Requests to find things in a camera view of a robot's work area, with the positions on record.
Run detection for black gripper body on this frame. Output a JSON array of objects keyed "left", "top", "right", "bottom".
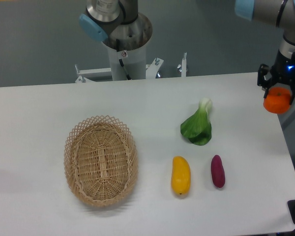
[{"left": 257, "top": 51, "right": 295, "bottom": 89}]

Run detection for orange fruit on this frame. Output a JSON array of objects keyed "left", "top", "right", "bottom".
[{"left": 263, "top": 87, "right": 291, "bottom": 114}]

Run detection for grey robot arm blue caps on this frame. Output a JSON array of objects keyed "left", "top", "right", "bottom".
[{"left": 79, "top": 0, "right": 295, "bottom": 102}]

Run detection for oval wicker basket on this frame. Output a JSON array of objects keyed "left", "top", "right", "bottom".
[{"left": 64, "top": 116, "right": 138, "bottom": 207}]

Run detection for green bok choy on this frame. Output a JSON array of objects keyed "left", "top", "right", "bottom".
[{"left": 180, "top": 98, "right": 212, "bottom": 146}]

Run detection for purple sweet potato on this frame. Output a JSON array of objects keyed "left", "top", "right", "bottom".
[{"left": 211, "top": 155, "right": 226, "bottom": 188}]

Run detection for yellow mango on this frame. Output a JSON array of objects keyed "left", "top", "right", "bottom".
[{"left": 171, "top": 156, "right": 191, "bottom": 195}]

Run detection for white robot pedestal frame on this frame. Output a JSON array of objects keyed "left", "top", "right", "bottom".
[{"left": 74, "top": 45, "right": 188, "bottom": 83}]

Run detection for black cable on pedestal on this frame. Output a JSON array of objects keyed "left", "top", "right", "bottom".
[{"left": 116, "top": 38, "right": 132, "bottom": 81}]

